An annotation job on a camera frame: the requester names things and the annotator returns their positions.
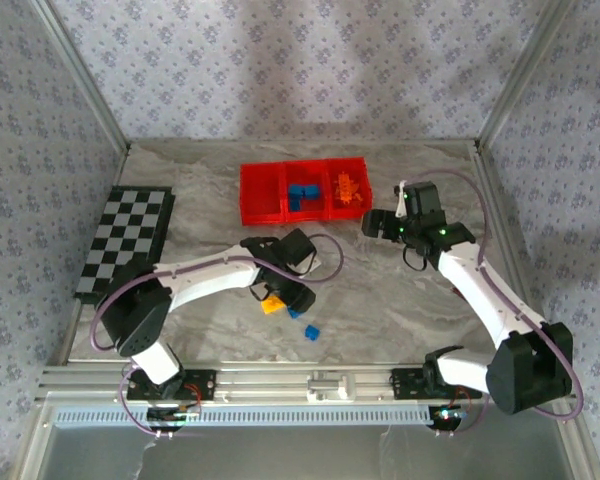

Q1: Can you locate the long orange studded lego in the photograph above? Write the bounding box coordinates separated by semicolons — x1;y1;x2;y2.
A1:
335;172;356;204

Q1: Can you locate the grey slotted cable duct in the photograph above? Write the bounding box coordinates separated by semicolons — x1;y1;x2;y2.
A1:
53;404;439;427

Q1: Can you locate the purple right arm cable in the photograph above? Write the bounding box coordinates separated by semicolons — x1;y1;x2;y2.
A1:
418;167;585;437

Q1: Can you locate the red bin with blue legos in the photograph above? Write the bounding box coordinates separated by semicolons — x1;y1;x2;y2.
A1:
282;159;331;224

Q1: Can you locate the black right camera cable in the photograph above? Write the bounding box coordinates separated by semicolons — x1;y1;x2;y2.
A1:
401;243;432;274

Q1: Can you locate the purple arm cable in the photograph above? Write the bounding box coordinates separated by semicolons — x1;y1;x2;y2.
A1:
89;232;346;440
418;167;585;437

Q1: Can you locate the red bin for yellow legos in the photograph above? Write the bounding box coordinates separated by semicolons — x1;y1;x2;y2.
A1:
238;162;288;227

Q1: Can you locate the white centre rail bracket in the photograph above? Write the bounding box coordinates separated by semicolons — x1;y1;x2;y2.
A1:
306;372;357;404

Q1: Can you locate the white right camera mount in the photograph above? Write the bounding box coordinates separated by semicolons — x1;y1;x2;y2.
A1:
392;178;410;220

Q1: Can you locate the aluminium frame post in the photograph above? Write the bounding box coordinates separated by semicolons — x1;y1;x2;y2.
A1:
477;0;579;149
29;0;132;154

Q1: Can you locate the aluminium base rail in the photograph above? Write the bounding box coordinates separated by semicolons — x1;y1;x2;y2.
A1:
35;363;487;402

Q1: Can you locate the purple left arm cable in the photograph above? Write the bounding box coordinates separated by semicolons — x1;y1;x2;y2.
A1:
89;232;346;440

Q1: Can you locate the grey metal panel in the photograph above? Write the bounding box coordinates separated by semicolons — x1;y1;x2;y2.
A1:
19;423;600;480

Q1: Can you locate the black and grey checkerboard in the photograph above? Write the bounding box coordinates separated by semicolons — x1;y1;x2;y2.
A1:
74;185;176;304

